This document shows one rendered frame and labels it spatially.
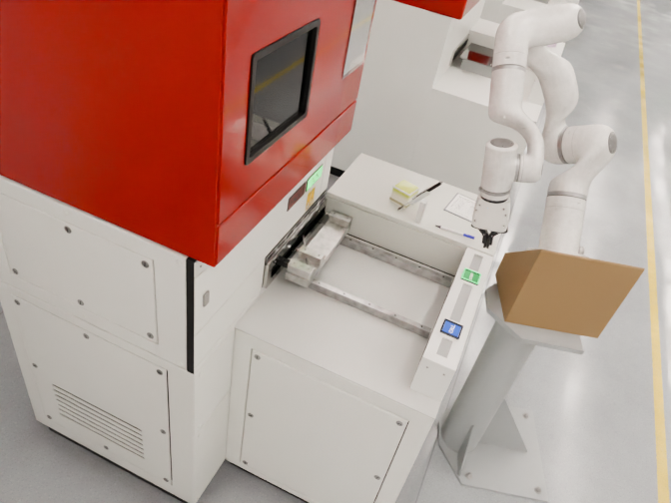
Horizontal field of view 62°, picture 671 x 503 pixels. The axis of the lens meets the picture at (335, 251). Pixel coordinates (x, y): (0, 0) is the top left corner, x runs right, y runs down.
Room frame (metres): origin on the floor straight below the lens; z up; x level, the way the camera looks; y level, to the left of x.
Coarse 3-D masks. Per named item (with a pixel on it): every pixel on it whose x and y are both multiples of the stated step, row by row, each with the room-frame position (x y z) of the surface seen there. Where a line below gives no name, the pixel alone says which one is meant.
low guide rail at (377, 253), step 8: (344, 240) 1.59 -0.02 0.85; (352, 240) 1.60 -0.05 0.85; (352, 248) 1.58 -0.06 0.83; (360, 248) 1.57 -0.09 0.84; (368, 248) 1.57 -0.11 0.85; (376, 256) 1.56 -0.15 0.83; (384, 256) 1.55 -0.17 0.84; (392, 256) 1.55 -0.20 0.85; (392, 264) 1.54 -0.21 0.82; (400, 264) 1.53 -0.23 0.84; (408, 264) 1.52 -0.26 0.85; (416, 264) 1.53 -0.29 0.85; (416, 272) 1.51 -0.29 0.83; (424, 272) 1.51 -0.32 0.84; (432, 272) 1.51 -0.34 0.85; (432, 280) 1.50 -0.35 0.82; (440, 280) 1.49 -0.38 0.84; (448, 280) 1.48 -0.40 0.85
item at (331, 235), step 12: (324, 228) 1.59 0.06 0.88; (336, 228) 1.61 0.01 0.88; (348, 228) 1.63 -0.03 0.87; (312, 240) 1.51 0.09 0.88; (324, 240) 1.52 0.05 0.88; (336, 240) 1.54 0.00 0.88; (324, 252) 1.45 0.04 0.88; (312, 264) 1.38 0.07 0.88; (288, 276) 1.32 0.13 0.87; (300, 276) 1.31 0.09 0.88; (312, 276) 1.33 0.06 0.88
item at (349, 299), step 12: (312, 288) 1.33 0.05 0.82; (324, 288) 1.32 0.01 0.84; (336, 288) 1.33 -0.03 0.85; (348, 300) 1.30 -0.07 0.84; (360, 300) 1.30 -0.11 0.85; (372, 312) 1.27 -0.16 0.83; (384, 312) 1.26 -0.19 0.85; (396, 324) 1.25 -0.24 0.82; (408, 324) 1.24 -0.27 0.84; (420, 324) 1.25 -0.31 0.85
